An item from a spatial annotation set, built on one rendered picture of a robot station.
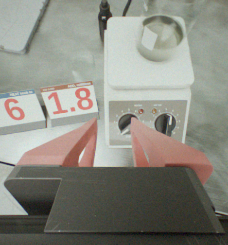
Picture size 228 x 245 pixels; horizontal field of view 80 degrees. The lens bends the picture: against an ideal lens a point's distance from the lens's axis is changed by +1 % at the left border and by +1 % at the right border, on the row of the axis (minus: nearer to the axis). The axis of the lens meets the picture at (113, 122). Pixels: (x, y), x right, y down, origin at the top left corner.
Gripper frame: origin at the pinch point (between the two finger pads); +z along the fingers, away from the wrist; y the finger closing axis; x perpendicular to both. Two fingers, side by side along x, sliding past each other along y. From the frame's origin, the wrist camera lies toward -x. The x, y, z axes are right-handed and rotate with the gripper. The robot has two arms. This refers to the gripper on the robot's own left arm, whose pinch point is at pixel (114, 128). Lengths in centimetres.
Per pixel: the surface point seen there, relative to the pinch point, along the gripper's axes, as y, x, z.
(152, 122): -5.9, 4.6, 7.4
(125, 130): -1.7, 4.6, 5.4
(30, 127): 15.4, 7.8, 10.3
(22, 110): 16.4, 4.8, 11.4
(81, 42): 7.2, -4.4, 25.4
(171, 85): -7.7, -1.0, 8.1
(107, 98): 1.0, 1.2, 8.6
